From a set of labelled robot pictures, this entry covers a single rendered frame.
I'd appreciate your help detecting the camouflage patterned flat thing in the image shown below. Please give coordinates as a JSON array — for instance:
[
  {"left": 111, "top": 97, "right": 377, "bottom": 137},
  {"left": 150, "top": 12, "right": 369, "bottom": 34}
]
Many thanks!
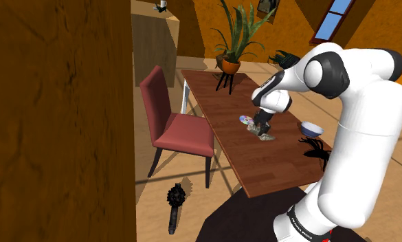
[{"left": 246, "top": 123, "right": 276, "bottom": 142}]

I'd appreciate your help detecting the brown wooden table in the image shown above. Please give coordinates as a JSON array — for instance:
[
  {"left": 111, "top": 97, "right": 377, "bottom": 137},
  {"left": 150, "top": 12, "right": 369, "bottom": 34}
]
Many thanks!
[{"left": 180, "top": 69, "right": 333, "bottom": 199}]

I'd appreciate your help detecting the blue and white bowl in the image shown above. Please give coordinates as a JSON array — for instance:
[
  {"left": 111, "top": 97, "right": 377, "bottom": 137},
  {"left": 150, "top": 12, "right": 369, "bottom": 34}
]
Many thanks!
[{"left": 300, "top": 120, "right": 325, "bottom": 139}]

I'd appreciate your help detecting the green plant in orange pot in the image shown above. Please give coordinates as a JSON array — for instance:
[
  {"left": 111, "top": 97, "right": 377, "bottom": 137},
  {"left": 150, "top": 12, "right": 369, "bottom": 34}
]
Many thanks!
[{"left": 210, "top": 0, "right": 277, "bottom": 96}]

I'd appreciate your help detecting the black spider figure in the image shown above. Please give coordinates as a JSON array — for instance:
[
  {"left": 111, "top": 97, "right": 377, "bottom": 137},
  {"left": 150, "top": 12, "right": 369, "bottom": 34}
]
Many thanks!
[{"left": 298, "top": 137, "right": 333, "bottom": 173}]

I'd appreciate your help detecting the red upholstered chair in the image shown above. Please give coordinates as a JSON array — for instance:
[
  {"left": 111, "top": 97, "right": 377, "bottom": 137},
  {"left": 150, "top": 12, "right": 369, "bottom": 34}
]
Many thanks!
[{"left": 139, "top": 65, "right": 216, "bottom": 190}]

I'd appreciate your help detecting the dark robot stand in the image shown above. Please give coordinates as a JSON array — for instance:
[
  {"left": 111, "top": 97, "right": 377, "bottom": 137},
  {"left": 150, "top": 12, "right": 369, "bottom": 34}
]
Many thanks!
[{"left": 195, "top": 186, "right": 368, "bottom": 242}]

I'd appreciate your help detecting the black spiked club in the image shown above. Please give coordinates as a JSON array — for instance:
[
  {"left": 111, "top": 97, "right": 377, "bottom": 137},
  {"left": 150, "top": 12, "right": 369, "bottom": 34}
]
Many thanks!
[{"left": 166, "top": 182, "right": 188, "bottom": 236}]

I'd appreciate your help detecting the red framed window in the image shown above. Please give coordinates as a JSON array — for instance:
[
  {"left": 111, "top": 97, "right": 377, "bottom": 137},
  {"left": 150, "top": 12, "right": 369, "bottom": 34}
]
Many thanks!
[{"left": 308, "top": 0, "right": 356, "bottom": 46}]

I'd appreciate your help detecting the light wooden cabinet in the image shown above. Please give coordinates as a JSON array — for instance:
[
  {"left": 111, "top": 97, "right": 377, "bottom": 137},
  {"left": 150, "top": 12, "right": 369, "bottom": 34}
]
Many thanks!
[{"left": 130, "top": 0, "right": 181, "bottom": 89}]

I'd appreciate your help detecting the dark wall picture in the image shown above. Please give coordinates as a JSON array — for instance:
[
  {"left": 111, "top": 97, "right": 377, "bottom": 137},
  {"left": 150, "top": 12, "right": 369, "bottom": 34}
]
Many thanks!
[{"left": 256, "top": 0, "right": 282, "bottom": 17}]

